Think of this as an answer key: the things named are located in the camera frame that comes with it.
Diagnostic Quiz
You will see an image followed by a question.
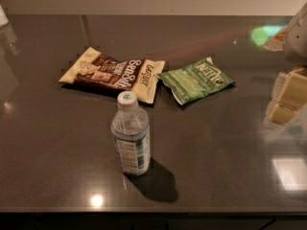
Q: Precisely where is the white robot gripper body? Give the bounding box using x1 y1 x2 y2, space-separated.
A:
283 2 307 63

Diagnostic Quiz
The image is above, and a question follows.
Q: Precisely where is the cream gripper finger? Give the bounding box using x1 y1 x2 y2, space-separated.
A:
263 101 297 129
272 68 307 109

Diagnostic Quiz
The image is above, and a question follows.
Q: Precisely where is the clear blue-label plastic bottle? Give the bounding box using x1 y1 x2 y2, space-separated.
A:
111 91 151 176

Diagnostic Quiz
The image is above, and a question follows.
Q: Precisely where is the green jalapeno chip bag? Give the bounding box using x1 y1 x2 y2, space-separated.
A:
157 57 235 105

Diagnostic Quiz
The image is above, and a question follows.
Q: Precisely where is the brown sea salt snack bag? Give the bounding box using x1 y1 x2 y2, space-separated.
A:
59 47 165 104

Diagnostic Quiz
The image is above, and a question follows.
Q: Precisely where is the white object at left edge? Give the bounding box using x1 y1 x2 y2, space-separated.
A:
0 5 9 27

